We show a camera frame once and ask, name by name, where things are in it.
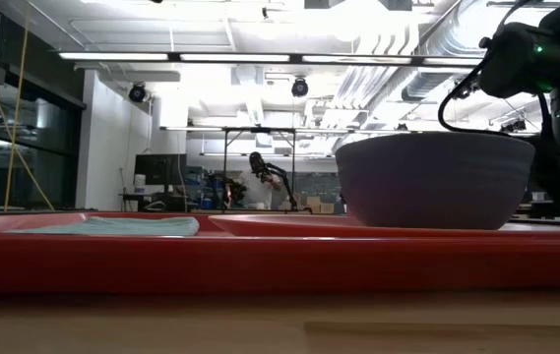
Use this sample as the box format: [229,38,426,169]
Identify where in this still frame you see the yellow cable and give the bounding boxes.
[0,0,56,212]

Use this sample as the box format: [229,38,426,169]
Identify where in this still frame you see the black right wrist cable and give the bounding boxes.
[438,46,507,137]

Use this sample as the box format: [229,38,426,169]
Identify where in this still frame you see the black round ceiling spotlight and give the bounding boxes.
[290,77,310,98]
[128,82,148,104]

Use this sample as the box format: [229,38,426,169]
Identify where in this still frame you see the teal cloth napkin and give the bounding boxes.
[6,215,201,237]

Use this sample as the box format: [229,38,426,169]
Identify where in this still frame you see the blue bowl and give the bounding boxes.
[335,131,536,231]

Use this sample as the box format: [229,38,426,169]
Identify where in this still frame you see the overhead light bar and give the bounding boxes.
[57,51,482,69]

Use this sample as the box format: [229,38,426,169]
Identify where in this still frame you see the black background rig frame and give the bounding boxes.
[221,126,297,212]

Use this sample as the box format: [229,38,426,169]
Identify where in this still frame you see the person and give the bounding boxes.
[239,150,283,210]

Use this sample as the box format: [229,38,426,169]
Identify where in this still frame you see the black monitor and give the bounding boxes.
[135,153,188,187]

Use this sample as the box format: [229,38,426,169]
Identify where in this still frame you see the red plastic tray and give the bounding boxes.
[0,211,560,295]

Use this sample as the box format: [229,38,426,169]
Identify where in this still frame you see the black ceiling light cluster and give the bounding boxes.
[451,78,480,102]
[499,117,528,134]

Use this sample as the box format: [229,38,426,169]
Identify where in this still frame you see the cardboard boxes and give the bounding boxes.
[305,195,336,215]

